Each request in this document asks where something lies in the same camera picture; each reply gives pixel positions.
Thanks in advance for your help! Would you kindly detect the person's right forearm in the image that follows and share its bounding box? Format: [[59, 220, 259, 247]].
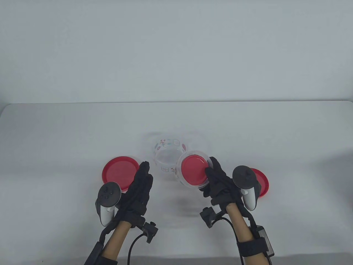
[[226, 203, 270, 265]]

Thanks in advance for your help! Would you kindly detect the white black wrist controller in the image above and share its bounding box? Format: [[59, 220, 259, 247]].
[[232, 165, 262, 211], [95, 182, 122, 227]]

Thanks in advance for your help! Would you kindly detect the black forearm strap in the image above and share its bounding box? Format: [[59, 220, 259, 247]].
[[236, 238, 269, 258], [84, 241, 119, 265]]

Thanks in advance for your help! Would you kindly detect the white black right wrist controller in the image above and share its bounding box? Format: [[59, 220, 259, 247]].
[[232, 165, 262, 211]]

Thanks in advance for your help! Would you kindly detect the small red round lid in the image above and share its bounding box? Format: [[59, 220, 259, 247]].
[[180, 155, 209, 186]]

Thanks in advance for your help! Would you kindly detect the black left camera cable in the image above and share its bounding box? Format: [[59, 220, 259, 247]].
[[128, 233, 147, 265]]

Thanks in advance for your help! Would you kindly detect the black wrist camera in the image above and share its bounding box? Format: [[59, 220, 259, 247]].
[[200, 207, 221, 228], [140, 220, 159, 244]]

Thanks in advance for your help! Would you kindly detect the black right forearm strap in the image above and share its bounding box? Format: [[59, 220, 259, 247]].
[[236, 238, 269, 258]]

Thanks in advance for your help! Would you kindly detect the clear printed plastic container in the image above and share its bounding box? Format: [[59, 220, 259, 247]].
[[152, 138, 188, 175]]

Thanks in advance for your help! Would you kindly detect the black left forearm strap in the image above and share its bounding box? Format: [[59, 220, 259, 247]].
[[84, 241, 119, 265]]

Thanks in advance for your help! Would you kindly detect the black box on right forearm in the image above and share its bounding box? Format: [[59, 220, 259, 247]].
[[256, 226, 275, 256]]

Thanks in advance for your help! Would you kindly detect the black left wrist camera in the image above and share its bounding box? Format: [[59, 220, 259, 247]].
[[140, 220, 159, 244]]

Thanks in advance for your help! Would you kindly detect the black right camera cable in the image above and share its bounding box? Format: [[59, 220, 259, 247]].
[[217, 218, 244, 265]]

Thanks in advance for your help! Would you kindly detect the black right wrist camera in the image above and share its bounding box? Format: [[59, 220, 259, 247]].
[[200, 207, 221, 228]]

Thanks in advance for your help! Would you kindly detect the person's left hand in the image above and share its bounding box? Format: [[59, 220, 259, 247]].
[[121, 161, 154, 219]]

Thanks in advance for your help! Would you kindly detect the person's left forearm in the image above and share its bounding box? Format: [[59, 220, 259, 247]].
[[103, 215, 133, 260]]

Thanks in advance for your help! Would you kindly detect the clear round plastic container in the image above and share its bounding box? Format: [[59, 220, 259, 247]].
[[175, 150, 212, 190]]

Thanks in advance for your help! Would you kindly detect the white black left wrist controller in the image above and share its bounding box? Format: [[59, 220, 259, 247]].
[[95, 182, 122, 227]]

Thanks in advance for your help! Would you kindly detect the large red round lid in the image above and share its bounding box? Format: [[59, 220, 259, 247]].
[[102, 156, 140, 193]]

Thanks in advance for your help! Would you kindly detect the black camera cable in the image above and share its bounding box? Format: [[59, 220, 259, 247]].
[[217, 218, 244, 265], [128, 233, 147, 265]]

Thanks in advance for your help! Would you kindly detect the person's right hand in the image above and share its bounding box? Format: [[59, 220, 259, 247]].
[[203, 157, 244, 208]]

